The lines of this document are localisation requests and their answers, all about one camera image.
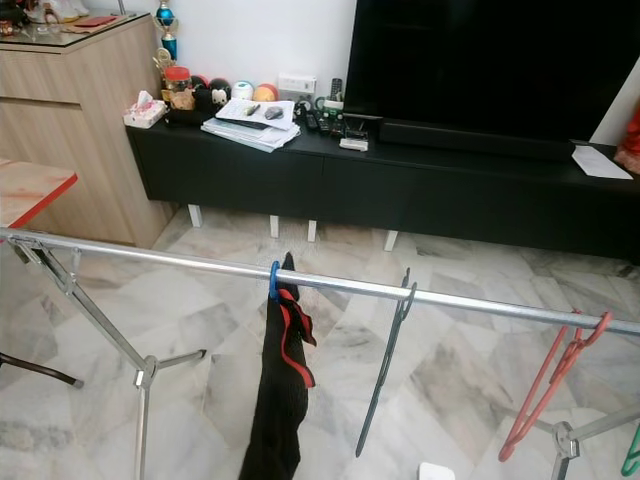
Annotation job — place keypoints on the black shirt with red trim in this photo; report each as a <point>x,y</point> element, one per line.
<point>275,400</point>

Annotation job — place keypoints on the green plastic hanger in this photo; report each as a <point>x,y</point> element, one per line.
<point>632,455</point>

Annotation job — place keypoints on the silver metal clothes rack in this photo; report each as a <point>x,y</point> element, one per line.
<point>160,258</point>

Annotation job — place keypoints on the red plastic hanger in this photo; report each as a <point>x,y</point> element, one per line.
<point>543,400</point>

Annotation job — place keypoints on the white paper sheet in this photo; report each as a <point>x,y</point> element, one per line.
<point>600,162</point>

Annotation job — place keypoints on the orange ball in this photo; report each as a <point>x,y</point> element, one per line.
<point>265,93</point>

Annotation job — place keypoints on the black flat television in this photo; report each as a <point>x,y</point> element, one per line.
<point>490,60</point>

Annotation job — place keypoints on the pink tissue box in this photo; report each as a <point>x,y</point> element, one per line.
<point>146,110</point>

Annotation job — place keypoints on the black plush toy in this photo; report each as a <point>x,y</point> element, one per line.
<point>215,95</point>

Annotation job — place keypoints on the marble pattern folding table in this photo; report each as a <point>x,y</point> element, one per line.
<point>30,190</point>

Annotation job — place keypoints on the black plastic hanger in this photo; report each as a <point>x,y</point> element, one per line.
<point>388,355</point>

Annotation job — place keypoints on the white wall socket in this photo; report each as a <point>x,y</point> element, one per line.
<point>297,84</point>

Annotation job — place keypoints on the black TV console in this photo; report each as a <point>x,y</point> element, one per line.
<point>390,195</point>

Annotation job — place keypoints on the blue plastic hanger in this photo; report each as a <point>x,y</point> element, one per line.
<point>273,283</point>

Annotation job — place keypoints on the red lid snack jar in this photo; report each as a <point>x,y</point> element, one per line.
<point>178,86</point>

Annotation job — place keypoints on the blue trophy ornament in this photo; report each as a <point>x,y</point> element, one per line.
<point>166,25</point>

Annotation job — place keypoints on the black soundbar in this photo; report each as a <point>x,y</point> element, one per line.
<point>470,138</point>

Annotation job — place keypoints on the small red tray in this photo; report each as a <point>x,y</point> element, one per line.
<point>95,20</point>

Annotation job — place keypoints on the light wooden drawer cabinet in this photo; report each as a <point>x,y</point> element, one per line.
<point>70,120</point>

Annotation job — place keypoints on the white round container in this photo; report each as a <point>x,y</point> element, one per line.
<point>242,90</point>

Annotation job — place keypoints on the small white box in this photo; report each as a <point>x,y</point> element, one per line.
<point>355,144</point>

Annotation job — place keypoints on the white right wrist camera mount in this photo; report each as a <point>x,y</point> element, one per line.
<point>436,472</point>

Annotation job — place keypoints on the stack of white papers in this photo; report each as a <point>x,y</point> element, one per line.
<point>252,125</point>

